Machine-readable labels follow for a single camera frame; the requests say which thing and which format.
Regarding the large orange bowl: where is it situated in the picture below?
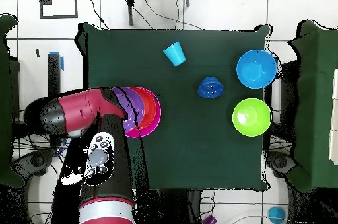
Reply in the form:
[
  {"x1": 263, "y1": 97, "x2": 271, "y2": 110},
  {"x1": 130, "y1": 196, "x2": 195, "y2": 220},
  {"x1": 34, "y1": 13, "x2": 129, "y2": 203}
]
[{"x1": 129, "y1": 87, "x2": 158, "y2": 130}]

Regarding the purple bowl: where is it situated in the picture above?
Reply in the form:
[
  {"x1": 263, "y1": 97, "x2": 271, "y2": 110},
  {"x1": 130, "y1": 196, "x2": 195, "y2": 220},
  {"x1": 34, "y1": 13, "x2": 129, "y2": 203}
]
[{"x1": 110, "y1": 86, "x2": 146, "y2": 134}]

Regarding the pink bowl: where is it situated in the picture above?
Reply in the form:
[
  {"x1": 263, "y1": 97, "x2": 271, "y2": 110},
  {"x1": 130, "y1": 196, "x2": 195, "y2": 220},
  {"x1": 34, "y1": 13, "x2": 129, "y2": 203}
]
[{"x1": 124, "y1": 86, "x2": 162, "y2": 139}]

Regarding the small dark blue bowl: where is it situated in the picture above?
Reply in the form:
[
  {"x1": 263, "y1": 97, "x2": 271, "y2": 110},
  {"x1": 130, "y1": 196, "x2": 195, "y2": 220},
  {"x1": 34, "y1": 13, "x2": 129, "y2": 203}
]
[{"x1": 197, "y1": 76, "x2": 226, "y2": 99}]

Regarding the dark green table cloth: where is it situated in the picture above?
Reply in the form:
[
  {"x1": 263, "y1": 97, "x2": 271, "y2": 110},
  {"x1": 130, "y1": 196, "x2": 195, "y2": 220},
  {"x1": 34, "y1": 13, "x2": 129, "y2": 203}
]
[{"x1": 75, "y1": 22, "x2": 273, "y2": 192}]

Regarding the light blue cup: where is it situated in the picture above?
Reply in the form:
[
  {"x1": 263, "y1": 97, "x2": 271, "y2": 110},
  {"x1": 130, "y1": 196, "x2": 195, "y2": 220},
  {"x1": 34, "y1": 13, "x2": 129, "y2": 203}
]
[
  {"x1": 267, "y1": 205, "x2": 287, "y2": 224},
  {"x1": 162, "y1": 40, "x2": 186, "y2": 67}
]

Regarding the lime green bowl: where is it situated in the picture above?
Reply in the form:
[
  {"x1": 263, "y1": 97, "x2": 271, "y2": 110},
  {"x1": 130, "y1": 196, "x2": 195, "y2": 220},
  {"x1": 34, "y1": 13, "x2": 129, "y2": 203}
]
[{"x1": 232, "y1": 98, "x2": 273, "y2": 137}]

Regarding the light blue bowl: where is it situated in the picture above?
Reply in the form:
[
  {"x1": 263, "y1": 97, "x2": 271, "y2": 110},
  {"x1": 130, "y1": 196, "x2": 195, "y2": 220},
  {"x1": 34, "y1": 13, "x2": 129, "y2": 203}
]
[{"x1": 236, "y1": 49, "x2": 278, "y2": 89}]

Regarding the black tripod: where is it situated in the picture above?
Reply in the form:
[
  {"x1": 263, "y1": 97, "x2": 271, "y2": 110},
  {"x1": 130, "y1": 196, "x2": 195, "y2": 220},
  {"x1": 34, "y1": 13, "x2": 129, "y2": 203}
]
[{"x1": 118, "y1": 0, "x2": 191, "y2": 27}]

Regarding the purple cup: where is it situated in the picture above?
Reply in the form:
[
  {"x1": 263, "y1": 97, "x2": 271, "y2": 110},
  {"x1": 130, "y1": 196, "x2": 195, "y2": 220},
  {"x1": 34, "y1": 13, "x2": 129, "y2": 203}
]
[{"x1": 201, "y1": 214, "x2": 217, "y2": 224}]

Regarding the black grey floor device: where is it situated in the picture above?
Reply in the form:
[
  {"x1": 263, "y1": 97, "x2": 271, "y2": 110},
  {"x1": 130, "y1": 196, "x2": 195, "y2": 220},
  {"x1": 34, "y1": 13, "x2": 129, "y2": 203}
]
[
  {"x1": 11, "y1": 149, "x2": 55, "y2": 180},
  {"x1": 266, "y1": 151, "x2": 298, "y2": 178}
]

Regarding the green cloth side table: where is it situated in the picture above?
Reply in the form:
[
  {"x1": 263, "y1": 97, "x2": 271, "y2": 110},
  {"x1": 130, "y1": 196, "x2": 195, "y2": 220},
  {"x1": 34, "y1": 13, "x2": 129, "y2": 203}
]
[
  {"x1": 285, "y1": 20, "x2": 338, "y2": 193},
  {"x1": 0, "y1": 13, "x2": 26, "y2": 189}
]

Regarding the black metal frame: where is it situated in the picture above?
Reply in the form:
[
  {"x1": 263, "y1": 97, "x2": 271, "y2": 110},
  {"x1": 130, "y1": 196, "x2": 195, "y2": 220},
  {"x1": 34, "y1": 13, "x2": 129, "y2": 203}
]
[{"x1": 11, "y1": 52, "x2": 64, "y2": 145}]

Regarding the tangle of cables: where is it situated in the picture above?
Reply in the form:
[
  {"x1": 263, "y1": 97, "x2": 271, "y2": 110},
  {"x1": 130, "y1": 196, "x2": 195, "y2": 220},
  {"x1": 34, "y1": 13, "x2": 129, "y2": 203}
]
[{"x1": 13, "y1": 133, "x2": 69, "y2": 224}]

